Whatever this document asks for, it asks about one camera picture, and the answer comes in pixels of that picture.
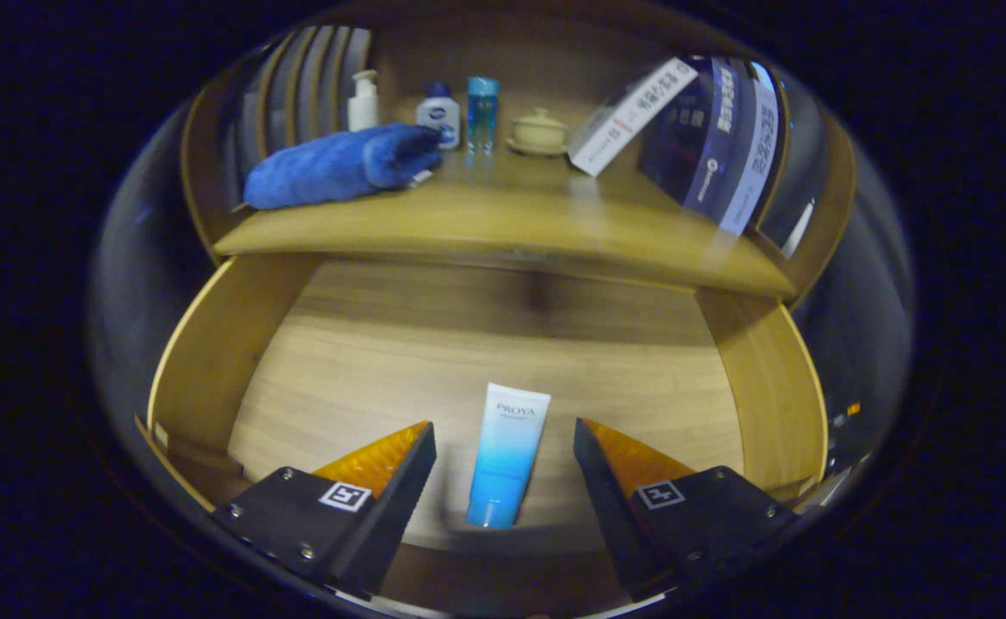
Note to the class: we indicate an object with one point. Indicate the wooden cabinet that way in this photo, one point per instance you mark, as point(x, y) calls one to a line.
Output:
point(486, 52)

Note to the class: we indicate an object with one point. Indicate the dark blue book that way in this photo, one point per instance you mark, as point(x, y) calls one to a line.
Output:
point(709, 146)

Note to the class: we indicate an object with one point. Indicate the wooden drawer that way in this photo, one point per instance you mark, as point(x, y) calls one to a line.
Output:
point(469, 344)

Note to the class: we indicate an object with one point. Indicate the blue folded towel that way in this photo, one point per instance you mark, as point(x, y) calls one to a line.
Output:
point(331, 168)

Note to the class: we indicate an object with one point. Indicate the white pump bottle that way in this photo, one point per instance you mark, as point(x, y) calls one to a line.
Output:
point(363, 107)

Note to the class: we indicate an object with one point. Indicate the black backdrop cloth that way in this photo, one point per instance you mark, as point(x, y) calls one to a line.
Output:
point(129, 258)

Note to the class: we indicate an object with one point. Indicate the white book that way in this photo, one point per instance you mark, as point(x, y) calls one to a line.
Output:
point(632, 116)

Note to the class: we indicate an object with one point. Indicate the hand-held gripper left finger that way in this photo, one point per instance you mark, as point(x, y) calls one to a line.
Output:
point(395, 507)

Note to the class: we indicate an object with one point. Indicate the beige lidded teacup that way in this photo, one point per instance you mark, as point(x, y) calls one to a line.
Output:
point(539, 133)

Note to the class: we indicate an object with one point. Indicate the light purple book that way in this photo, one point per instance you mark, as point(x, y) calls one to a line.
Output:
point(757, 155)

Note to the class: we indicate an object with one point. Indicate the wooden countertop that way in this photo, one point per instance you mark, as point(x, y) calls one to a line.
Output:
point(512, 215)

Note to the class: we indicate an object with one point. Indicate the clear blue bottle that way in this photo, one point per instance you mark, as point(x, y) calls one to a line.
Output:
point(481, 116)

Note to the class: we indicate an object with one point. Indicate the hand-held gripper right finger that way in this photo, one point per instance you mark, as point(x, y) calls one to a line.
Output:
point(610, 507)

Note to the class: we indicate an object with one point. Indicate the white bottle blue cap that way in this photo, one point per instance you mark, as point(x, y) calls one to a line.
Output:
point(438, 116)

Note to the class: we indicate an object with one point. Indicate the blue white cosmetic tube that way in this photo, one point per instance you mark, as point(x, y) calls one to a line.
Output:
point(507, 447)

